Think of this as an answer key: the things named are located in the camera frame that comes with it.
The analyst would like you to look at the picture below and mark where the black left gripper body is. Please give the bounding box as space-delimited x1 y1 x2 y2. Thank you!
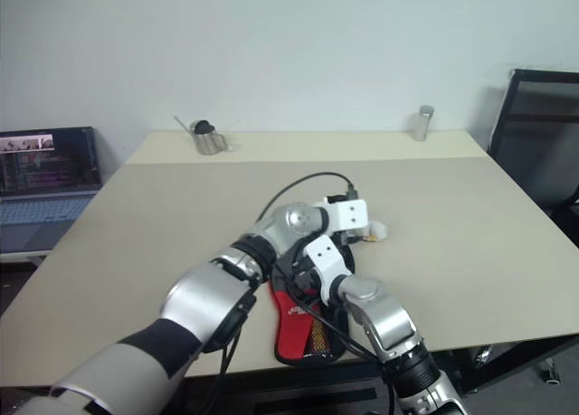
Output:
332 226 368 249

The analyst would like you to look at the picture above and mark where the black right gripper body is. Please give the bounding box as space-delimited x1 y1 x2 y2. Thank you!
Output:
288 258 324 299

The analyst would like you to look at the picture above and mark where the black mesh zipper pouch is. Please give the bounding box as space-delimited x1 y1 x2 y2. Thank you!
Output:
268 237 359 367

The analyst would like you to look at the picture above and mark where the white ping pong ball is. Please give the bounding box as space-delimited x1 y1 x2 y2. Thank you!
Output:
366 220 392 242

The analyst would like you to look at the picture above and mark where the silver metal cylinder can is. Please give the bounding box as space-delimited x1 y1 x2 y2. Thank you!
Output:
410 104 436 142

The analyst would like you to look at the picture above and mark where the black object in cup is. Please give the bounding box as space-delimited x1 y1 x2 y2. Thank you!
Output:
189 119 216 137

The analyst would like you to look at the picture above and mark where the black mesh office chair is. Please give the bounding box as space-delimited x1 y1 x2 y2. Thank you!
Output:
485 67 579 250

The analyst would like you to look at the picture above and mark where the open grey laptop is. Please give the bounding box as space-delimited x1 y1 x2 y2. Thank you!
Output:
0 126 103 254

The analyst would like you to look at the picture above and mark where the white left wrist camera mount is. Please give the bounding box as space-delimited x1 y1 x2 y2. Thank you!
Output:
311 196 370 245

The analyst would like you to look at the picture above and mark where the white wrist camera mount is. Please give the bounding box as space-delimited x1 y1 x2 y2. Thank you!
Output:
303 234 356 307
311 196 370 245

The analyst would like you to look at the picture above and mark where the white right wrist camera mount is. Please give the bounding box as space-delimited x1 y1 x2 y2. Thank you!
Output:
303 234 356 307

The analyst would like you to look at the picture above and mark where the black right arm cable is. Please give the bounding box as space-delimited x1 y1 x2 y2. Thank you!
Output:
288 278 400 415

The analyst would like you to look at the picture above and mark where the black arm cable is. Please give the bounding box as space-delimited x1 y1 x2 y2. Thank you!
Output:
254 172 359 222
288 278 400 415

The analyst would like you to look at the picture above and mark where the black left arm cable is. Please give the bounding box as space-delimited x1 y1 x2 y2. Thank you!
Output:
254 172 359 222

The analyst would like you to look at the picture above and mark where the steel cup with handle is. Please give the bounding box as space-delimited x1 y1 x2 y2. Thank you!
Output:
193 131 230 156

